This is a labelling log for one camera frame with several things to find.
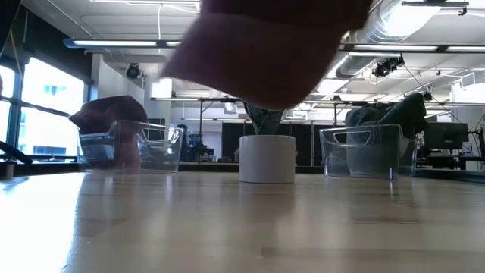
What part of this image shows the red denim baseball cap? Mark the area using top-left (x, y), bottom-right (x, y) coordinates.
top-left (69, 94), bottom-right (149, 171)
top-left (161, 0), bottom-right (374, 111)

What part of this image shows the green denim baseball cap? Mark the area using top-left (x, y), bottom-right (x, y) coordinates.
top-left (373, 93), bottom-right (431, 141)

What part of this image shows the green snake plant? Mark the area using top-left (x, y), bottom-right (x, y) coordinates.
top-left (242, 101), bottom-right (285, 137)

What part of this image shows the white plant pot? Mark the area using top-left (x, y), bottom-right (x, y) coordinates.
top-left (238, 134), bottom-right (297, 185)

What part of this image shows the clear plastic bin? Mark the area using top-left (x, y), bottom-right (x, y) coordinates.
top-left (77, 120), bottom-right (186, 174)
top-left (319, 124), bottom-right (418, 180)

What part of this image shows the long ceiling light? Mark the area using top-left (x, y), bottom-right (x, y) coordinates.
top-left (339, 42), bottom-right (485, 55)
top-left (63, 37), bottom-right (183, 49)

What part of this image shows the large window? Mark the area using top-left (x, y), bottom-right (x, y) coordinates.
top-left (0, 56), bottom-right (86, 157)

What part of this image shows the black background monitor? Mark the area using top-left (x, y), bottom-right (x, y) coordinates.
top-left (423, 121), bottom-right (471, 151)

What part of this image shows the black aluminium frame rail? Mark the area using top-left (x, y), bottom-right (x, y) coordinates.
top-left (177, 162), bottom-right (327, 174)

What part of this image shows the black ceiling camera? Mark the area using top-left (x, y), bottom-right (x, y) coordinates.
top-left (372, 55), bottom-right (406, 79)
top-left (125, 62), bottom-right (143, 80)

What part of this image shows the silver ventilation duct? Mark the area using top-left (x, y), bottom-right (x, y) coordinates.
top-left (333, 0), bottom-right (446, 80)

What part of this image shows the black diagonal frame strut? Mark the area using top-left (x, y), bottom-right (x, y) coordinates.
top-left (0, 140), bottom-right (34, 165)

